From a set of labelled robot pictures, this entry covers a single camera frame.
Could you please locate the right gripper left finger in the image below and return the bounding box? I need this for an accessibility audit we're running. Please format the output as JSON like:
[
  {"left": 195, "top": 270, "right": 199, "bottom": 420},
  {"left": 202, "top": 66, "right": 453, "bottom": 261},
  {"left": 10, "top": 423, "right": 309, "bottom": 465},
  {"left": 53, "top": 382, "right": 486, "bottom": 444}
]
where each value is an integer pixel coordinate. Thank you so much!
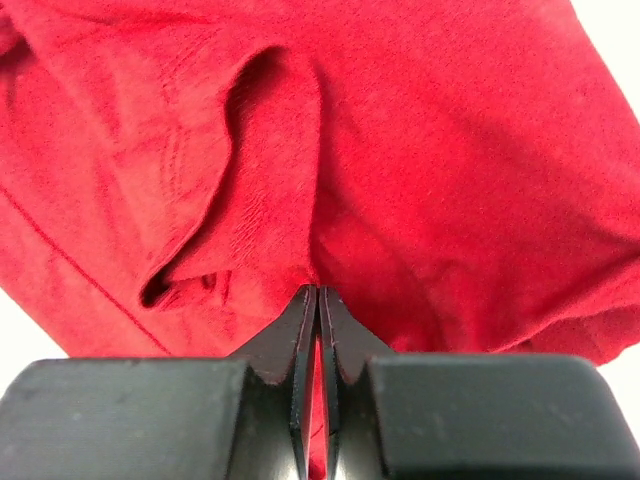
[{"left": 1, "top": 286, "right": 317, "bottom": 479}]

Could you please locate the dark red t-shirt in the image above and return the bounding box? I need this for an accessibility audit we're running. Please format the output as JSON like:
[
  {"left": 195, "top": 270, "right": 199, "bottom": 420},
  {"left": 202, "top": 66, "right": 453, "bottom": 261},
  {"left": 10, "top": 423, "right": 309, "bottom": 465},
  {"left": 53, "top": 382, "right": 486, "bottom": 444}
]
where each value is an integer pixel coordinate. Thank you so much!
[{"left": 1, "top": 1, "right": 639, "bottom": 479}]

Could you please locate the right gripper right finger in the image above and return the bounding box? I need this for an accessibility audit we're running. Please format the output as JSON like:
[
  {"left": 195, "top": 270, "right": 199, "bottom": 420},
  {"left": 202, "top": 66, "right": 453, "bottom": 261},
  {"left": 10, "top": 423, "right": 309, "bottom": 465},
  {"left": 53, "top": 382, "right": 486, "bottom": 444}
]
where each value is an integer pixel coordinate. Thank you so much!
[{"left": 318, "top": 288, "right": 639, "bottom": 479}]

